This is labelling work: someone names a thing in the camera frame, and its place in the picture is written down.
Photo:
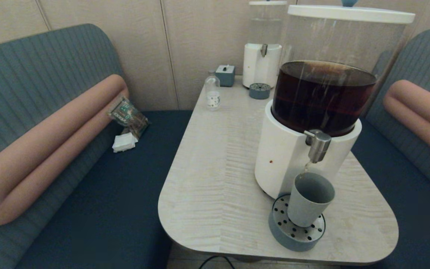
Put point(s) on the silver dispenser tap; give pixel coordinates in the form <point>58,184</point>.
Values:
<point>318,145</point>

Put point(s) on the grey plastic cup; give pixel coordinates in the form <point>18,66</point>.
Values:
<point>308,201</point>

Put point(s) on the clear plastic bottle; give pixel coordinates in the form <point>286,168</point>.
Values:
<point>212,97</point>

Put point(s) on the blue-grey tissue box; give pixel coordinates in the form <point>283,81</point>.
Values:
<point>225,76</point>

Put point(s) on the small blue-grey drip tray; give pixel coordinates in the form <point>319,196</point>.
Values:
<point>259,90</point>

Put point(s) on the large white tea dispenser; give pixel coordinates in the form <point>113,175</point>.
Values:
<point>286,153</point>

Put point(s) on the small white water dispenser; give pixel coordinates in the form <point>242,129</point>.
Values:
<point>259,67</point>

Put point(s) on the transparent snack packet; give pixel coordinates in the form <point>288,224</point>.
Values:
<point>127,114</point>

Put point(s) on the white folded napkin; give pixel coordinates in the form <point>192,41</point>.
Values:
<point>124,142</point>

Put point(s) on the large blue-grey drip tray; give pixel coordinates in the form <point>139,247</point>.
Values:
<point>286,237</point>

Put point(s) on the pink bolster cushion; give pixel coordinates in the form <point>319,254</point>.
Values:
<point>50,149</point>
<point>420,108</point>

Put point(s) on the teal upholstered bench sofa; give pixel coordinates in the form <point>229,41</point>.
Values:
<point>424,56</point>
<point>32,67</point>

